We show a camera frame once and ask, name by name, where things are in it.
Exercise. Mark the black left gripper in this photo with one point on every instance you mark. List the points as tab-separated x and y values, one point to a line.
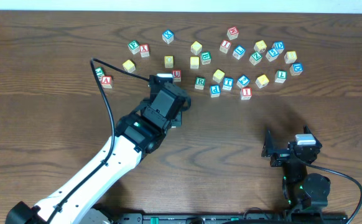
176	119

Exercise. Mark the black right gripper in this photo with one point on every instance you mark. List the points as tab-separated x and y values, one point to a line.
282	154

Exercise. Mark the red U block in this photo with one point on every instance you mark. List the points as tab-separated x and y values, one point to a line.
177	75

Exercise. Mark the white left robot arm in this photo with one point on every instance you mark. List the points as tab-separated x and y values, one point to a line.
137	134

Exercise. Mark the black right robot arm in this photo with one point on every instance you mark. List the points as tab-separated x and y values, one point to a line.
304	191

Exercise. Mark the yellow O block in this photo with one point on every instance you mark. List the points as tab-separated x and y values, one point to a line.
169	61

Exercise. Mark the red Y block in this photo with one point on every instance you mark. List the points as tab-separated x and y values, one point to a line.
144	50

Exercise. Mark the yellow block far left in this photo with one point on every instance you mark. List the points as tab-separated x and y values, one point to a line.
129	66

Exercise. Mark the yellow block beside B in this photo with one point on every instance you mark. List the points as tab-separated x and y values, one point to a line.
194	62

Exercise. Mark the green R block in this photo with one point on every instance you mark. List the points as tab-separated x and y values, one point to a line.
199	83

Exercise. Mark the green F block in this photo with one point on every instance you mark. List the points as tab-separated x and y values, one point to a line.
134	47

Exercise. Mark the blue X block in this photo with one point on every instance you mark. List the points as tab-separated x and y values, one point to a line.
168	36

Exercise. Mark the yellow block rear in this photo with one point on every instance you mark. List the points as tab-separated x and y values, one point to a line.
196	48

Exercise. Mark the green B block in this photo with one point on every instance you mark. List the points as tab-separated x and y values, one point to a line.
205	57

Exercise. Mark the red A block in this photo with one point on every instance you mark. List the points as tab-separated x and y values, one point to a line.
107	82

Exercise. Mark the blue P block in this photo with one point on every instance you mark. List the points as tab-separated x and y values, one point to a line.
215	91

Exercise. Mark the yellow block centre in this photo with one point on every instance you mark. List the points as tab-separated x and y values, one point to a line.
218	75

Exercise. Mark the green J block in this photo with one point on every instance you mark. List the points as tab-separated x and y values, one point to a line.
100	73

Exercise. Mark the red i block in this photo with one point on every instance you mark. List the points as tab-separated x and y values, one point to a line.
225	46
246	93

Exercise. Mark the yellow pen picture block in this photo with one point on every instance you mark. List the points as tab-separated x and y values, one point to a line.
262	81

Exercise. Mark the green 7 block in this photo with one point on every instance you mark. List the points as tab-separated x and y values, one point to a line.
280	76

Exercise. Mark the blue T block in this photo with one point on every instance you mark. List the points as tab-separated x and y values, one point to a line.
228	83

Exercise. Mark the blue D block front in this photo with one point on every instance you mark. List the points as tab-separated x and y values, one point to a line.
296	69

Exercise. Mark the blue d block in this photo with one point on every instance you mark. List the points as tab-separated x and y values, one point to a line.
278	46
296	69

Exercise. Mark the blue 2 block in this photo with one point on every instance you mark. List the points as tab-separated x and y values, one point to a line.
243	81

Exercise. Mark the red I block rear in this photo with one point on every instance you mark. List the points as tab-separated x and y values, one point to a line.
225	46

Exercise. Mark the yellow block right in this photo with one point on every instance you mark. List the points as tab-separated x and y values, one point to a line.
290	57

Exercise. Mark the blue L block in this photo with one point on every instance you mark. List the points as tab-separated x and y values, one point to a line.
238	52

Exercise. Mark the blue 5 block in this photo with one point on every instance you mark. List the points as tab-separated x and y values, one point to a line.
272	54

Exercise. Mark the red H block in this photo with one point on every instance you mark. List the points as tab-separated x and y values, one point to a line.
232	33

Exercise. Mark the green Z block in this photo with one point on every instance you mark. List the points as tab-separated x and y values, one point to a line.
255	58

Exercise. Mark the blue D block rear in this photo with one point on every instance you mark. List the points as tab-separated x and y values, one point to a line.
278	46

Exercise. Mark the yellow monkey picture block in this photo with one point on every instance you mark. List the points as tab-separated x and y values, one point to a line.
260	46

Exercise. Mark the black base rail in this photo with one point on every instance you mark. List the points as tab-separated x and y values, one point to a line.
99	215

